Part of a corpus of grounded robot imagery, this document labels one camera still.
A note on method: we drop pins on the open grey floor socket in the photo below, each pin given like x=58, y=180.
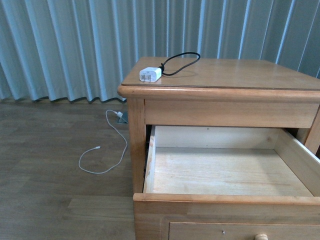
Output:
x=122, y=117

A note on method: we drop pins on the pale pleated curtain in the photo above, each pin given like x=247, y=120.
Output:
x=75, y=49

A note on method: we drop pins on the white charger with black cable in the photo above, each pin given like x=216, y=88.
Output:
x=153, y=74

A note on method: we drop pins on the light wooden nightstand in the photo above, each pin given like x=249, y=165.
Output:
x=220, y=93

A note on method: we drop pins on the wooden drawer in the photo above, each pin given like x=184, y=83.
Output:
x=228, y=183

